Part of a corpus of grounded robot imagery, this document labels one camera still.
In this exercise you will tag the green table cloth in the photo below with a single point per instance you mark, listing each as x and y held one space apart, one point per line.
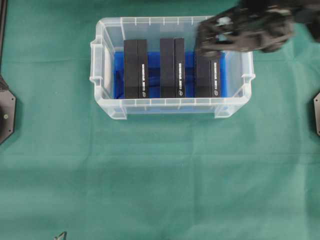
69 167

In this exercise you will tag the small metal bracket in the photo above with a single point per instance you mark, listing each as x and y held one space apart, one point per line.
61 236

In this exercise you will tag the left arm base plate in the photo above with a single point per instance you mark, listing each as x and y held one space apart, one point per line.
7 111

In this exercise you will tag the black realsense box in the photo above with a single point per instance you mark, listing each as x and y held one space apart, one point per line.
207 76
136 75
172 68

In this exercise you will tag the clear plastic storage case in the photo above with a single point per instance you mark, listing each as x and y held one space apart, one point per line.
110 34

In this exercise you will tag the blue foam liner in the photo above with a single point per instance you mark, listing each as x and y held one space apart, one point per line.
154 75

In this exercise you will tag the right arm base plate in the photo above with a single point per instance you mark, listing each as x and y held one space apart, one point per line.
316 102

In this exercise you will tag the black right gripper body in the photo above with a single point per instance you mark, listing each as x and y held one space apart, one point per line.
251 25

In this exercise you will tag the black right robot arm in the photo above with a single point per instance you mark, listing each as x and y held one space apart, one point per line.
306 13

